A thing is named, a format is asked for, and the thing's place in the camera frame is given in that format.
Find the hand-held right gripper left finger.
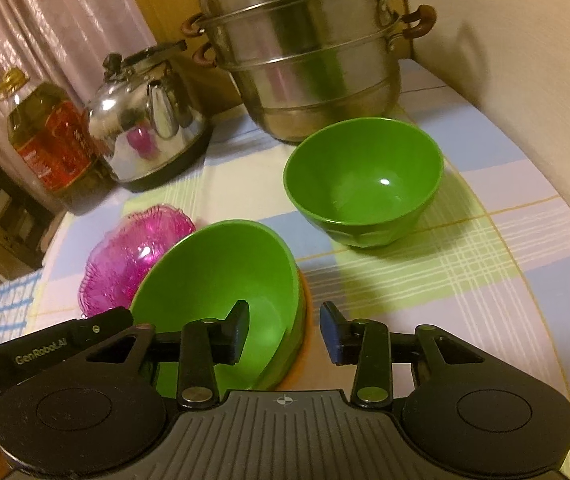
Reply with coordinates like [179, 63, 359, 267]
[85, 300, 250, 408]

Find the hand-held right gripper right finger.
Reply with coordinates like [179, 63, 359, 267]
[319, 301, 486, 408]

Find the orange plastic bowl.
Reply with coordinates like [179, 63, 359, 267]
[265, 266, 314, 390]

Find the green plastic bowl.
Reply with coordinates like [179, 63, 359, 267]
[130, 219, 307, 392]
[283, 117, 444, 249]

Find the pink glass plate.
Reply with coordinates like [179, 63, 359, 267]
[78, 203, 197, 318]

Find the blue checked white cloth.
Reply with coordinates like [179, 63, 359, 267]
[0, 270, 43, 351]

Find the pastel plaid tablecloth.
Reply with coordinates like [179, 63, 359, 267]
[25, 57, 570, 480]

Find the large cooking oil bottle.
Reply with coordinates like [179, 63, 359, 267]
[0, 67, 111, 213]

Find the stainless steel kettle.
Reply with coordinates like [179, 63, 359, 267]
[86, 40, 213, 193]

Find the stainless steel steamer pot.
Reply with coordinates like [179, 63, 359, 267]
[181, 0, 438, 143]

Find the pale sheer curtain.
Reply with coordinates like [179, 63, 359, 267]
[0, 0, 158, 126]

